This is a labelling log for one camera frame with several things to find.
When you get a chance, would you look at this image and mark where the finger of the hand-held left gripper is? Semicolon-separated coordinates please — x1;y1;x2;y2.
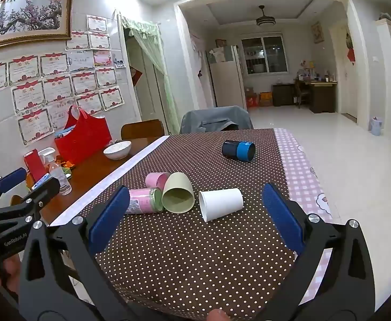
0;174;61;225
0;168;28;208

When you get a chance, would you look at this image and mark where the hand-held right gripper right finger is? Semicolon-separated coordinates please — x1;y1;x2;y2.
246;183;376;321

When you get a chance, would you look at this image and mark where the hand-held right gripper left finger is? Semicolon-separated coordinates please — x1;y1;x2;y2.
18;184;140;321

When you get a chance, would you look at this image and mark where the white paper cup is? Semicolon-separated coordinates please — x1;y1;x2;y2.
198;188;244;223

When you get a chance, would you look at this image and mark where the pink cup with green rim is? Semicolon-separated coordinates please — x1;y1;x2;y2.
126;187;164;215

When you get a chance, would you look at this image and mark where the plain pink cup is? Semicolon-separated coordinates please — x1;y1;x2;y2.
145;172;171;190

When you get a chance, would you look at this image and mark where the beige plastic cup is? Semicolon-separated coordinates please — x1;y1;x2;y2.
161;172;196;213

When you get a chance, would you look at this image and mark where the blue and black cup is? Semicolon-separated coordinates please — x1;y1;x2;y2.
221;140;256;163

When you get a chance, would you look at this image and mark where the person's left hand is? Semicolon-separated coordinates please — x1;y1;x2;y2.
0;253;23;296

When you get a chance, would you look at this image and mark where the person's right hand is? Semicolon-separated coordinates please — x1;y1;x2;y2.
206;309;231;321

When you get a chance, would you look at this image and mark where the clear spray bottle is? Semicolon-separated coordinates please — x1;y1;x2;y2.
38;148;72;195

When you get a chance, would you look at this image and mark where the red flat box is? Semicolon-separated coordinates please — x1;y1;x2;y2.
24;149;48;183

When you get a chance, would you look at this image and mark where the pink checked tablecloth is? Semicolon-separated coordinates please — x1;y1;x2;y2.
272;128;334;308

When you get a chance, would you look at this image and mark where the red tote bag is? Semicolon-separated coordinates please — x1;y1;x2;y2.
54;105;113;166

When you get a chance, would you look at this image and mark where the white ceramic bowl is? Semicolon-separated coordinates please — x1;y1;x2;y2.
103;141;132;160

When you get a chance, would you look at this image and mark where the brown polka-dot tablecloth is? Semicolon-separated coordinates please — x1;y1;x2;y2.
50;128;298;321

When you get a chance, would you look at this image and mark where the brown wooden chair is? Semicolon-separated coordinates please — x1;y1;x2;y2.
121;119;165;140

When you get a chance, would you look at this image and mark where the grey jacket on chair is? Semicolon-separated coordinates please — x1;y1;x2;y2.
180;106;254;135

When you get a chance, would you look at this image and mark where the dark wooden desk chair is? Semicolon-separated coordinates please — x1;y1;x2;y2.
294;79;312;109

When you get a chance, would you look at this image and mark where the dark wooden desk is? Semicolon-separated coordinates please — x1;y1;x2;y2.
272;79;338;114

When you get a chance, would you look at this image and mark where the light blue waste bin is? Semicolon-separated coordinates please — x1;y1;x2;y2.
369;116;384;137

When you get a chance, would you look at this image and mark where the white refrigerator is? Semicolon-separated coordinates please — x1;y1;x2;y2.
208;45;248;109

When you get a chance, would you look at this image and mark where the framed blossom painting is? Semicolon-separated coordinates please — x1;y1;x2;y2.
0;0;75;53

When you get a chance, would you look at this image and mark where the barred window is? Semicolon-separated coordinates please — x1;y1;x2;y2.
241;34;289;74

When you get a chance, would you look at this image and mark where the green lace door curtain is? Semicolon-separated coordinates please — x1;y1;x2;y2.
120;13;180;135

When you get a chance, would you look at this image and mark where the red door ornament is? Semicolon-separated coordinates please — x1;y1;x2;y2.
345;32;357;65

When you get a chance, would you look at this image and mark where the ceiling fan lamp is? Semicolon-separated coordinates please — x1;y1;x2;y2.
256;5;277;28

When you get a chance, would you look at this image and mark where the wall of award certificates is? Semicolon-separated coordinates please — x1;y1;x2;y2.
0;14;124;146

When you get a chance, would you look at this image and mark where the small framed wall picture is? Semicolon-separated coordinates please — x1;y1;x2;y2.
311;22;323;44

